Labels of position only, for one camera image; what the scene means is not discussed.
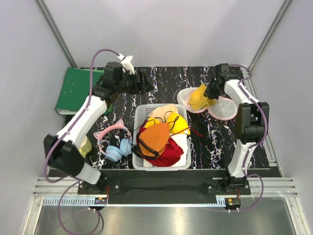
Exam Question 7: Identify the yellow bra black straps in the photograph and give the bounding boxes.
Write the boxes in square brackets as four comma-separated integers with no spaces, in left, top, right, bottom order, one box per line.
[146,112,191,135]

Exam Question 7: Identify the green ring binder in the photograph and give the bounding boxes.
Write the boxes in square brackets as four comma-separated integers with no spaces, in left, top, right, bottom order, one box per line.
[55,68,90,116]

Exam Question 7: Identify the pink blue cat-ear headphones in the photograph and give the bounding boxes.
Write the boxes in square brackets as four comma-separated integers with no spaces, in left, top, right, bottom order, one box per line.
[95,119,134,163]

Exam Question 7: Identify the yellow-green plastic cup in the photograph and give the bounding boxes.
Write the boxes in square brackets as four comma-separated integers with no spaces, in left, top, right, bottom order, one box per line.
[79,136,92,159]

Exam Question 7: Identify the red satin bra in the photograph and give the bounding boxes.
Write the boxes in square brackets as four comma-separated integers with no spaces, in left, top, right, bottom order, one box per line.
[146,138,184,167]

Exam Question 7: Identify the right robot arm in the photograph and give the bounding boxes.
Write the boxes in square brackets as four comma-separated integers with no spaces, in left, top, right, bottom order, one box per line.
[204,63,269,194]

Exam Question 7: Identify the orange bra black straps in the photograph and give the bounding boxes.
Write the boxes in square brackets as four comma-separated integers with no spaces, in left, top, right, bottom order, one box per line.
[131,117,171,158]

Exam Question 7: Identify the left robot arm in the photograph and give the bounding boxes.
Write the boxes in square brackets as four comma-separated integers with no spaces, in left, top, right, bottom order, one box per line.
[44,56,153,194]

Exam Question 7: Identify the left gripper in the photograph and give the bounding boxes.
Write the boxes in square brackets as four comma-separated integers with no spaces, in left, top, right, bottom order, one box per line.
[116,70,154,95]

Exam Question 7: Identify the yellow mesh bra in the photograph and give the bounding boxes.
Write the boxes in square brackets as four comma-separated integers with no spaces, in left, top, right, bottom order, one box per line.
[187,83,217,113]

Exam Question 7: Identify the white pink mesh laundry bag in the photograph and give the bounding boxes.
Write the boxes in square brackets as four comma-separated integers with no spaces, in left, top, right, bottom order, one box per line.
[177,88,238,121]

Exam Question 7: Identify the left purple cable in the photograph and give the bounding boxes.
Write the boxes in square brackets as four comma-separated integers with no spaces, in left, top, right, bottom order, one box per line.
[43,48,124,233]

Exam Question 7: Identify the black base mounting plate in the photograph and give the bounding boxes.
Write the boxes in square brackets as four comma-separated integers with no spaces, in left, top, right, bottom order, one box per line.
[78,169,251,205]

